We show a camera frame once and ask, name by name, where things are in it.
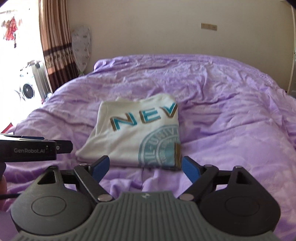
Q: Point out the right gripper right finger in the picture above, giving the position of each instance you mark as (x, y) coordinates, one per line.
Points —
(232, 201)

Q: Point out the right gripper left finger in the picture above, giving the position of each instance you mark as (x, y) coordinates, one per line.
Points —
(59, 201)

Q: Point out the white Nevada t-shirt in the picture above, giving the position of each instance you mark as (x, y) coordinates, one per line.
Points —
(136, 133)

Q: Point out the red hanging clothes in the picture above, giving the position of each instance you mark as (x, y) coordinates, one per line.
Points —
(11, 26)

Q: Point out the person's left hand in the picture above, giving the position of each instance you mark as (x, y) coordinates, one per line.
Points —
(3, 185)

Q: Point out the white washing machine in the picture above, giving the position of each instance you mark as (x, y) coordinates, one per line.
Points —
(33, 82)

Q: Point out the purple bed sheet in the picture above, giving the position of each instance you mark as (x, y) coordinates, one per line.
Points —
(230, 114)

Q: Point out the brown patterned curtain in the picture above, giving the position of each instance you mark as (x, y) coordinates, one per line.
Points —
(56, 43)

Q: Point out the beige wall socket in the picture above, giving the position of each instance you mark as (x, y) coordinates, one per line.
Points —
(209, 26)

